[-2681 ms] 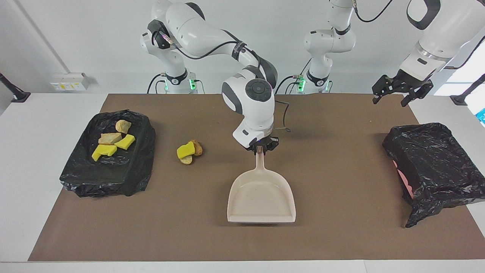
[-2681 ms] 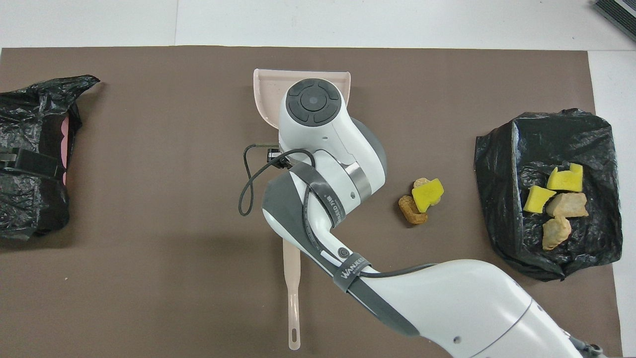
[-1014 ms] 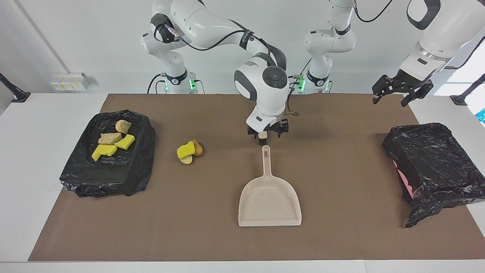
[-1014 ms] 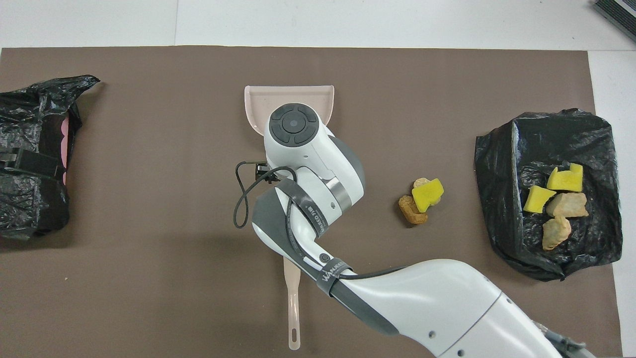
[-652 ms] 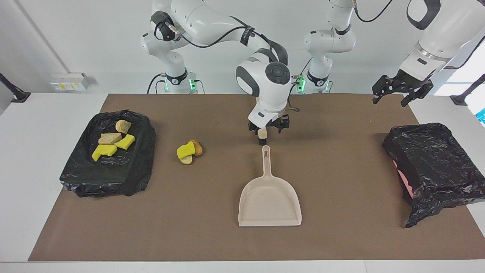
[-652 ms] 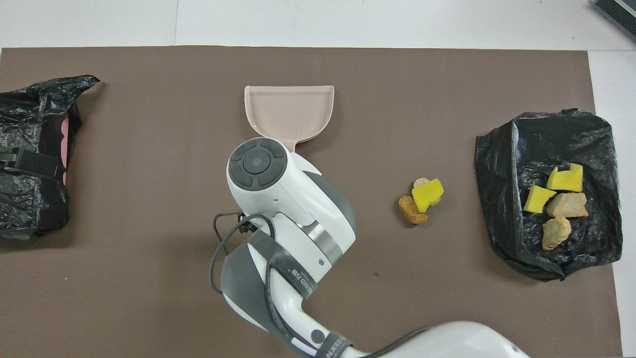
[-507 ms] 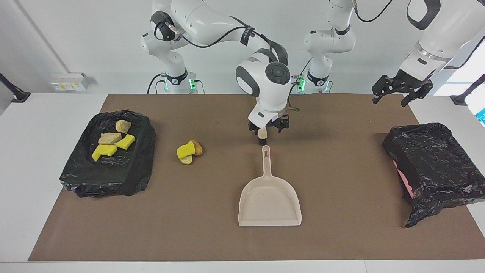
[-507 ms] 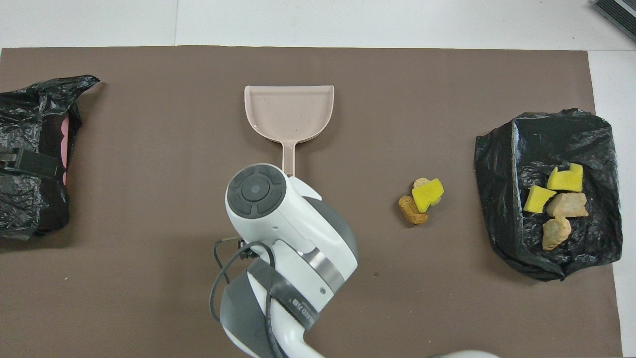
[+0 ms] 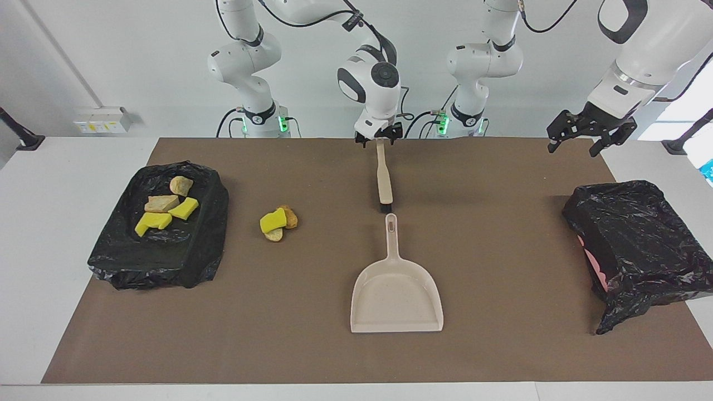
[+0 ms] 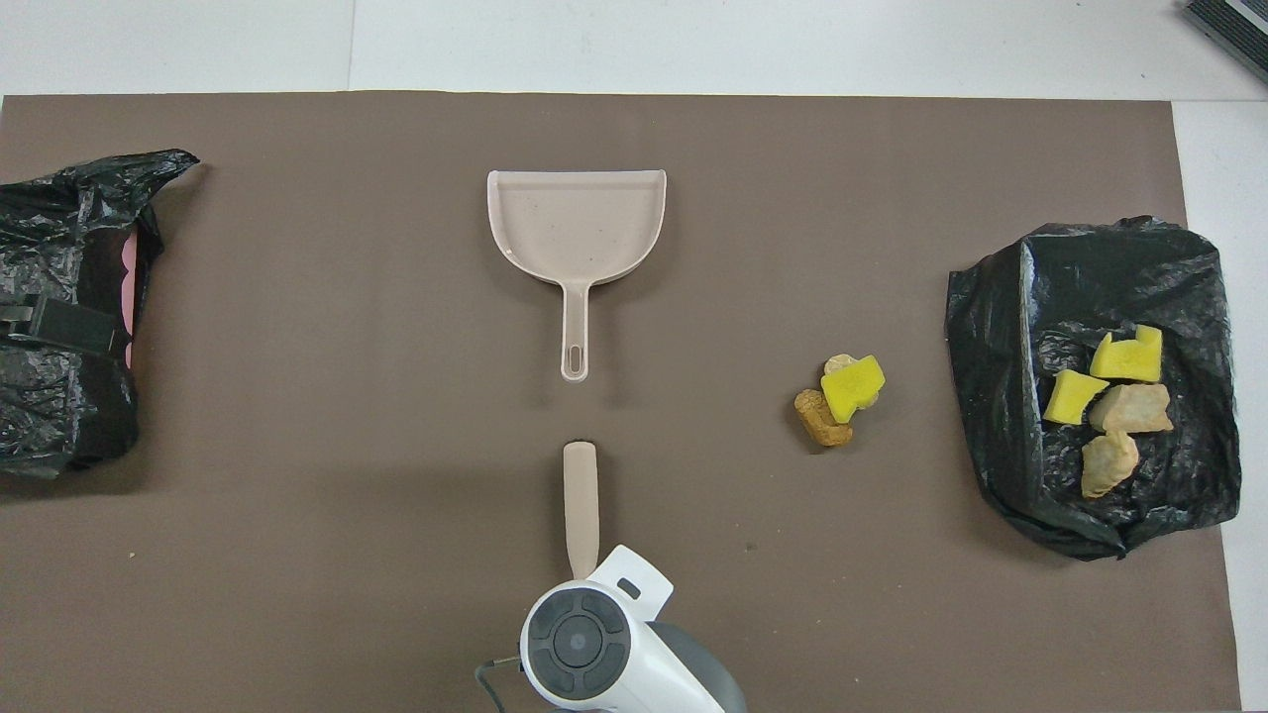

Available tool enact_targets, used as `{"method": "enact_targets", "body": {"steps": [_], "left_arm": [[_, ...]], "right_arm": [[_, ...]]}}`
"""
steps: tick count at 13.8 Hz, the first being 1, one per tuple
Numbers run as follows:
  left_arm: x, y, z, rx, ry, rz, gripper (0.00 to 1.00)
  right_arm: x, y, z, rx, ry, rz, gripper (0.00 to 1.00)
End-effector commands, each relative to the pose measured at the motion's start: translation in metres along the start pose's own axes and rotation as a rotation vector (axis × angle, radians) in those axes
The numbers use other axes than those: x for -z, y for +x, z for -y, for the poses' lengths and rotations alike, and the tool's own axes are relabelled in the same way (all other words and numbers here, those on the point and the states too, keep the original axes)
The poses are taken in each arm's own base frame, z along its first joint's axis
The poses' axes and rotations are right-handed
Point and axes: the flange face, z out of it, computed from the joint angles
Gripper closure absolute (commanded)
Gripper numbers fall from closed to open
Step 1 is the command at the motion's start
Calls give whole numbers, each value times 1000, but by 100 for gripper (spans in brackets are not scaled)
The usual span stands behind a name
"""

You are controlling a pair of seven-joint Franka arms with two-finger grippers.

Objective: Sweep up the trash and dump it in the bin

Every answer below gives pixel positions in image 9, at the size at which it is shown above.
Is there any brown table mat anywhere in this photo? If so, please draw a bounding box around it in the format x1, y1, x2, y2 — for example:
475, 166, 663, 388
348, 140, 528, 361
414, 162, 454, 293
42, 138, 713, 384

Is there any black right base cable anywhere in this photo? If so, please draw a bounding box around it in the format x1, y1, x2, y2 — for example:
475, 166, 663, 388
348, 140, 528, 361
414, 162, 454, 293
216, 107, 246, 138

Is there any black camera stand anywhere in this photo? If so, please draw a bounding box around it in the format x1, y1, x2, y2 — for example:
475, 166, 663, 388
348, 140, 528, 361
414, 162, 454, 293
661, 107, 713, 156
0, 106, 46, 151

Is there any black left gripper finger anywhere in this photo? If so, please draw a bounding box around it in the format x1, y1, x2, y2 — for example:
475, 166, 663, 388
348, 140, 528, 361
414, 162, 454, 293
546, 110, 580, 154
589, 120, 638, 158

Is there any black left base cable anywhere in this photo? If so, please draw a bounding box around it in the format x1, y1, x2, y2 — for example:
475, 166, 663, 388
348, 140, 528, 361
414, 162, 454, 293
404, 110, 446, 139

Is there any pink plastic bin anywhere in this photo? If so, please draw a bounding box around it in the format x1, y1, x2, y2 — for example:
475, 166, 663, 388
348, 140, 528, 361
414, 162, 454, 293
577, 234, 609, 293

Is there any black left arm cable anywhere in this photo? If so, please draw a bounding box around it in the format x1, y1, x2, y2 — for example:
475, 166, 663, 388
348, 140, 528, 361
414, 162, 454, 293
518, 0, 713, 104

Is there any black base cable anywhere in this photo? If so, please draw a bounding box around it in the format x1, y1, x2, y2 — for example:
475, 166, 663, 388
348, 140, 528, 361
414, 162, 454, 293
404, 110, 446, 139
216, 107, 246, 138

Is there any beige hand brush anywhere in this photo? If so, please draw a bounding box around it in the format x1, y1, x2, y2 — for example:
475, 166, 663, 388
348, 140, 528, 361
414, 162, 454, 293
375, 139, 394, 214

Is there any yellow sponge piece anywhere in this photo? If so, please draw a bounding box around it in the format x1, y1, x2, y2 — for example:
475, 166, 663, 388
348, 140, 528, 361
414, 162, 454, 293
168, 197, 200, 221
260, 208, 288, 234
134, 212, 173, 238

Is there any taut black trash bag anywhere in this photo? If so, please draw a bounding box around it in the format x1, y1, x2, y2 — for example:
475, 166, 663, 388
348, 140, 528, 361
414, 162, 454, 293
87, 161, 229, 290

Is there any white wall socket box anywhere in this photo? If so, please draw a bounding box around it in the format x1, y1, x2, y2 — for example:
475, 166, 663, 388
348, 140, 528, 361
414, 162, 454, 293
73, 106, 133, 134

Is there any white wall cable duct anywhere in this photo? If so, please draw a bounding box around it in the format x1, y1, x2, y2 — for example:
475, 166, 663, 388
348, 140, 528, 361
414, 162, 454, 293
21, 0, 104, 109

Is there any loose black trash bag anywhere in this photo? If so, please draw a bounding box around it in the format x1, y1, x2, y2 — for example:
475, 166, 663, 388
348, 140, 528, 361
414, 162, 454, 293
561, 179, 713, 335

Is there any beige plastic dustpan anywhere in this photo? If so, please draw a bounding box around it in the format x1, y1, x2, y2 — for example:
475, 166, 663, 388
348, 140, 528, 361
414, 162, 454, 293
350, 213, 445, 334

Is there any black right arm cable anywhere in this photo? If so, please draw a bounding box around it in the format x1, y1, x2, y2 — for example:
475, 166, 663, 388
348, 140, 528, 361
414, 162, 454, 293
214, 0, 413, 120

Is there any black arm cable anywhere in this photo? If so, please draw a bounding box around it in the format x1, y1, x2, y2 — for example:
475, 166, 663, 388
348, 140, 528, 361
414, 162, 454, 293
518, 0, 713, 104
214, 0, 413, 120

